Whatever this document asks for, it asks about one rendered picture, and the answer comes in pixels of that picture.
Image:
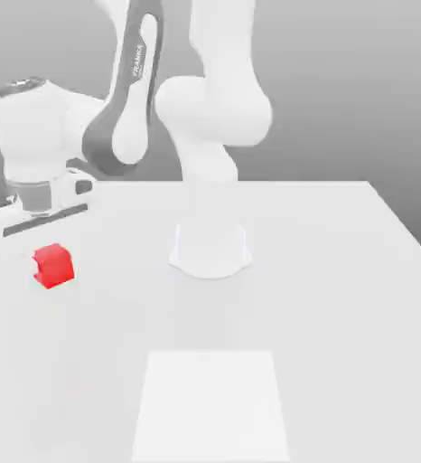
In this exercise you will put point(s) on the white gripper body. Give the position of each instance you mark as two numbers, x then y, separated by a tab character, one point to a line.
44	221

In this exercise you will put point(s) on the small red cube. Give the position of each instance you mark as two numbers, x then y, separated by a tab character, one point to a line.
56	267

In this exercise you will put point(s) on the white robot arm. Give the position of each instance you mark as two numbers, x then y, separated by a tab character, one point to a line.
214	108

